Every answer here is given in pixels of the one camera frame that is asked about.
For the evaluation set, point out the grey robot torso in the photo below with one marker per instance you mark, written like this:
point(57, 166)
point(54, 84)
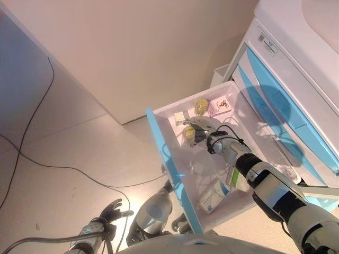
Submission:
point(198, 244)

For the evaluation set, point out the small white box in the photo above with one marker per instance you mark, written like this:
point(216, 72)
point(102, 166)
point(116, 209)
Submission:
point(180, 116)

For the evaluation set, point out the pink white medicine box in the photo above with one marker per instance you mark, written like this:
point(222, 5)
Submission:
point(221, 105)

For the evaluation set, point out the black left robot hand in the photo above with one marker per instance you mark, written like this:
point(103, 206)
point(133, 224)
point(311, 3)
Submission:
point(111, 214)

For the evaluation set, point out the small round grey jar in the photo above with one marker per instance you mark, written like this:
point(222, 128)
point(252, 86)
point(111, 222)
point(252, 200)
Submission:
point(197, 168)

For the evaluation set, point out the silver right robot leg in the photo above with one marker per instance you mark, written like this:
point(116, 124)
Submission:
point(181, 223)

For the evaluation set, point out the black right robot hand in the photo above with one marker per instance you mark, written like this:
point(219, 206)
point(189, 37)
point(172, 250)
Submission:
point(201, 124)

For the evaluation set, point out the small grey packet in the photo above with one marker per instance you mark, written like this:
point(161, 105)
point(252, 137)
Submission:
point(191, 114)

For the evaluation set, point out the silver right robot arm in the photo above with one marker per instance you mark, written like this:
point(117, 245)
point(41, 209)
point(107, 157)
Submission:
point(265, 180)

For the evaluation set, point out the blue white medicine box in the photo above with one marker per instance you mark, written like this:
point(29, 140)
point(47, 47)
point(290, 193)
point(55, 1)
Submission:
point(213, 198)

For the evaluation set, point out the blue fronted cart drawer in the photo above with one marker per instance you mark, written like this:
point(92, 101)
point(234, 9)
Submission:
point(169, 158)

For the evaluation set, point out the clear bottle yellow capsules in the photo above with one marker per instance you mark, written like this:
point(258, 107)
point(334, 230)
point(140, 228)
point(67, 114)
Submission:
point(200, 105)
point(188, 133)

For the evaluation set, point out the white side bin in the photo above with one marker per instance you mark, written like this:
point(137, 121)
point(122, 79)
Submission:
point(221, 74)

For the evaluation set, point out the silver robot leg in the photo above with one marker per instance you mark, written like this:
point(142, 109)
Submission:
point(153, 211)
point(181, 223)

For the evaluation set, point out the white blue medical cart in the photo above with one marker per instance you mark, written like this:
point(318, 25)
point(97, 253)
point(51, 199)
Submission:
point(304, 53)

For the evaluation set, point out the silver left robot leg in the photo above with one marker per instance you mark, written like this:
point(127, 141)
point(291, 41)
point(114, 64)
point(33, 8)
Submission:
point(153, 211)

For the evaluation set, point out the green white medicine box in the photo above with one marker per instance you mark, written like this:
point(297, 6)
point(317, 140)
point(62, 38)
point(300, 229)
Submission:
point(235, 181)

